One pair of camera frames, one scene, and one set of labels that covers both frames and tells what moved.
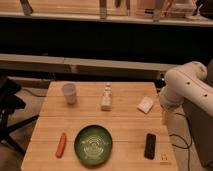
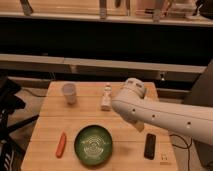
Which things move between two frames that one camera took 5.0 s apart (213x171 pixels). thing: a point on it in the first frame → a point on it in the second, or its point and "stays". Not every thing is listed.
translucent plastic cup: [69, 91] stays
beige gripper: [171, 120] → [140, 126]
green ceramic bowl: [93, 144] stays
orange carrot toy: [61, 145] stays
